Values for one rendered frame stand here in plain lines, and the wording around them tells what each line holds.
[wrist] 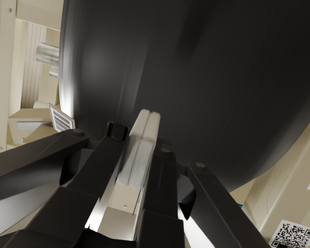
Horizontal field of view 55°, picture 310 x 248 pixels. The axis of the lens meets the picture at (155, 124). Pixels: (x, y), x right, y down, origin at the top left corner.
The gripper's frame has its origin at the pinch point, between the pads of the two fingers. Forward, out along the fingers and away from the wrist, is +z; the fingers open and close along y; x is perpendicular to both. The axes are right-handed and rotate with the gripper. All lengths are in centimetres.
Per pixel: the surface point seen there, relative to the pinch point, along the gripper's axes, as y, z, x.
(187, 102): 3.2, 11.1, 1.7
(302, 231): 35, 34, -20
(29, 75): -215, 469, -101
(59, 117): -10.9, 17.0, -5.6
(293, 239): 34, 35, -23
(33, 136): -33, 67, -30
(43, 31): -198, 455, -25
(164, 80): 0.4, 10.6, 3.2
